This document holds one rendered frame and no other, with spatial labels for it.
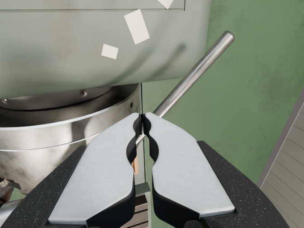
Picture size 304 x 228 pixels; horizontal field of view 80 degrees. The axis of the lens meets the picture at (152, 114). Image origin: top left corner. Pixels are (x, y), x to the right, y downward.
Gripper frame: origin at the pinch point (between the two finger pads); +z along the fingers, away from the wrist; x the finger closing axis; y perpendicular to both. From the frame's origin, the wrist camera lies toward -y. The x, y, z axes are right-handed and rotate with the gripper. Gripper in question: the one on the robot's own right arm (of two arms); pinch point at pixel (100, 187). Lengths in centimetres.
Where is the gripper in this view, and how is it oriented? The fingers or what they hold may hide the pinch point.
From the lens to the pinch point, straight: 59.1
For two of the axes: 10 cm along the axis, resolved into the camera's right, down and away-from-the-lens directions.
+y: 0.1, 8.8, 4.8
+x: 3.0, 4.6, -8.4
